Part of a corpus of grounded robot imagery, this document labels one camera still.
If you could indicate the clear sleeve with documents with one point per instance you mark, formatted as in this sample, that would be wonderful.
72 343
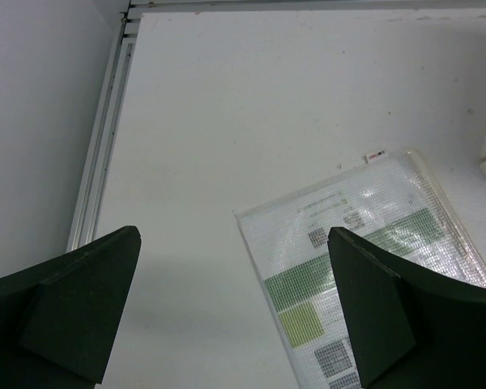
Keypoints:
394 202

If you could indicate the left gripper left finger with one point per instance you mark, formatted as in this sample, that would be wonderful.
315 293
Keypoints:
59 319

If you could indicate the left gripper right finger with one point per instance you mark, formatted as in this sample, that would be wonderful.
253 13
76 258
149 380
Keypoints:
409 327

